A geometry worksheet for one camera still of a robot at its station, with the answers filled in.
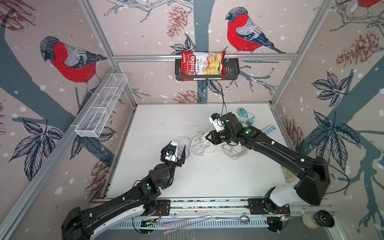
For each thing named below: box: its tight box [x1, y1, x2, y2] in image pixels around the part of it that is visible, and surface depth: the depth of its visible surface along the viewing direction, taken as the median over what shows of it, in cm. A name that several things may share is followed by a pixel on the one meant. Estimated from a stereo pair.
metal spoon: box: [215, 215, 250, 225], surface depth 70 cm
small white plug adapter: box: [178, 137, 190, 149], surface depth 102 cm
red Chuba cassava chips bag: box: [181, 50, 227, 82], surface depth 90 cm
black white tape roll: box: [302, 209, 335, 229], surface depth 63 cm
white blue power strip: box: [261, 124, 278, 136], surface depth 103 cm
